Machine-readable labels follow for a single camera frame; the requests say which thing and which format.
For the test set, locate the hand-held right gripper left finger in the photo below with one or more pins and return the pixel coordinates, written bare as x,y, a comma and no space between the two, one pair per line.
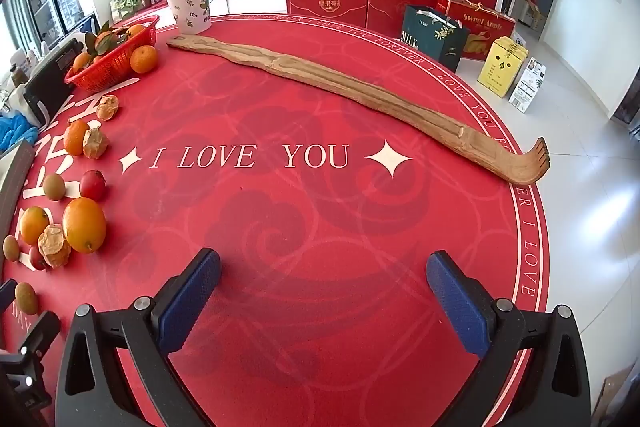
192,302

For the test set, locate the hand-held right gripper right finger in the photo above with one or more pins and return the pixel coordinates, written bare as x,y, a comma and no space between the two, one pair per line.
457,302

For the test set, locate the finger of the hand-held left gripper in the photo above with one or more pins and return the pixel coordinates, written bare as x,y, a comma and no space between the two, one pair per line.
6,294
40,332

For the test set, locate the red cherry tomato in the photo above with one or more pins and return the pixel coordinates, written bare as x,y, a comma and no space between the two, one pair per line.
92,185
36,258

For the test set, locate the smooth orange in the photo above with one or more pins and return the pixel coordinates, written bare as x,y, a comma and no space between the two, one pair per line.
84,225
33,225

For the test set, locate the grey cardboard box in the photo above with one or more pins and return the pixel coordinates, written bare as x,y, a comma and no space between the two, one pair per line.
17,187

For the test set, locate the brown kiwi fruit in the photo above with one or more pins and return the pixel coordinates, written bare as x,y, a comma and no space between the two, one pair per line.
54,186

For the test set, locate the tangerine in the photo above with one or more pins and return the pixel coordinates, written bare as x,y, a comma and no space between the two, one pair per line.
75,138
144,59

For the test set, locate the paper ball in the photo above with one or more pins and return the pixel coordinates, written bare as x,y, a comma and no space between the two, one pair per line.
94,143

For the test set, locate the red round printed table mat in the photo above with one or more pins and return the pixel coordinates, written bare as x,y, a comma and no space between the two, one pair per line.
300,232

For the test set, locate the blue rubber gloves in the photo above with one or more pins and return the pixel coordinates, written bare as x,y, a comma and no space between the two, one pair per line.
15,129

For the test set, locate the brown cardboard piece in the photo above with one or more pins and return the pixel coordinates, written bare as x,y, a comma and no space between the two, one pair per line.
617,387

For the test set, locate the white storage container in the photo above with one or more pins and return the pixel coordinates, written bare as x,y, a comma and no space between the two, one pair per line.
15,99

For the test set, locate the black radio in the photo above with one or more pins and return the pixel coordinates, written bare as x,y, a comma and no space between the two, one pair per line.
47,79

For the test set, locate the brown bottle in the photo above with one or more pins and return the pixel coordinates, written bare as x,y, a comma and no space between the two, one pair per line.
19,74

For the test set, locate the white printed carton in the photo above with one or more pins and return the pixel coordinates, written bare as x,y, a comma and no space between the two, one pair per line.
527,84

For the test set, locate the yellow carton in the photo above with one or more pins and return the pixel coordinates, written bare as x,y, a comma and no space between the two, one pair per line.
497,69

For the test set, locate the wooden back scratcher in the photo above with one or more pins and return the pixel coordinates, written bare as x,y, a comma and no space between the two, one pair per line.
350,92

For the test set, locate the red plastic basket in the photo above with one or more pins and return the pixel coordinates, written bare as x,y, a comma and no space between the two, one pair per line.
112,67

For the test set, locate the green gift bag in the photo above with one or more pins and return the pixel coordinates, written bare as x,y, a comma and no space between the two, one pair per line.
435,38

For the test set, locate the pile of leafy tangerines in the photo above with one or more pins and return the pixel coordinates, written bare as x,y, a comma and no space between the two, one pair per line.
132,31

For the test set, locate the white floral paper cup stack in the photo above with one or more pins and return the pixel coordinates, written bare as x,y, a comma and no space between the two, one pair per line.
189,9

